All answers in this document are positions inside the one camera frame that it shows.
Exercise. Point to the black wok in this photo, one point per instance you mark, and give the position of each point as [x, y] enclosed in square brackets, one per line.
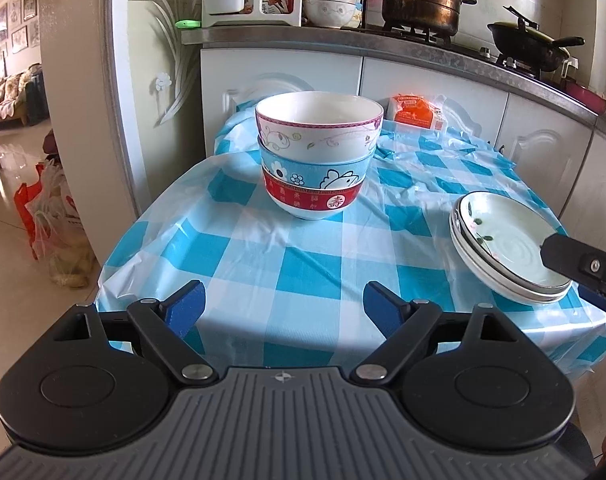
[528, 47]

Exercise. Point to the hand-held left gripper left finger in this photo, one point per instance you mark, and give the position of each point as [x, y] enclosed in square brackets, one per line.
[188, 307]

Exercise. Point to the orange food packet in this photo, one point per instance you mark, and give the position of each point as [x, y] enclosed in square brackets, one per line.
[413, 112]

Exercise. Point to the red plastic bag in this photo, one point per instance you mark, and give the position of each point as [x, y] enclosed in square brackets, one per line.
[25, 200]

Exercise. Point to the group of framed wall pictures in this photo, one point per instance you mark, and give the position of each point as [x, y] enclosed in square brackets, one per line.
[18, 40]

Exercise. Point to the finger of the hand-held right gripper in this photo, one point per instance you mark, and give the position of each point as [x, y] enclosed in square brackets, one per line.
[578, 257]

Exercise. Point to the stack of white plates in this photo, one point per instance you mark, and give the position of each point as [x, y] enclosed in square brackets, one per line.
[508, 237]

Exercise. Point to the large white floral bowl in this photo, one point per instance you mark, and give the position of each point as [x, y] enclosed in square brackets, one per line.
[328, 12]

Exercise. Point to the floral covered sofa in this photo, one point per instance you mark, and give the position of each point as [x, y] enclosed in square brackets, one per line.
[13, 95]

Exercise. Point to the red band white bowl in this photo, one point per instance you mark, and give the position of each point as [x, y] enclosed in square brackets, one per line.
[308, 202]

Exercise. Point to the blue checkered tablecloth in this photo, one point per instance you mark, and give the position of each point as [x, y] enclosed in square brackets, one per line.
[283, 260]

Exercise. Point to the black gas stove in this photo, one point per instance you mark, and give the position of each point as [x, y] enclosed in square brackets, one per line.
[463, 45]

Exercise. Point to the small clear plastic bag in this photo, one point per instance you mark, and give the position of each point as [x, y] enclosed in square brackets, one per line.
[445, 110]

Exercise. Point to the clear plastic bag of goods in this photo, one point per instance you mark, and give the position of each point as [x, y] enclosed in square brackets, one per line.
[63, 240]

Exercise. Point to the green plastic clip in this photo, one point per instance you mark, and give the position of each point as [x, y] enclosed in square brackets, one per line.
[188, 23]

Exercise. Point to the blue cartoon bowl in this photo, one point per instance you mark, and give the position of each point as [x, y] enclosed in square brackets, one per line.
[303, 172]

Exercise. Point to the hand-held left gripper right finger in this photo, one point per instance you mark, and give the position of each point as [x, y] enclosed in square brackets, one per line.
[383, 307]

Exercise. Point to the pink rim floral bowl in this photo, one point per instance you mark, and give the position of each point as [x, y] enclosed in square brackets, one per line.
[323, 142]

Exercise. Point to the white plate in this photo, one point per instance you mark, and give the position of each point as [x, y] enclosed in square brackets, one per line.
[488, 275]

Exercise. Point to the red basin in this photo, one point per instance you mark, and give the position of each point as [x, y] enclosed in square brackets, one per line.
[588, 97]

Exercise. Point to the grey floral refrigerator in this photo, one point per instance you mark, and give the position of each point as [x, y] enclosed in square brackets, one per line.
[133, 85]

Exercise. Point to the grey stone kitchen counter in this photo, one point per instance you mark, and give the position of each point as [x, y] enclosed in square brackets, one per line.
[283, 37]

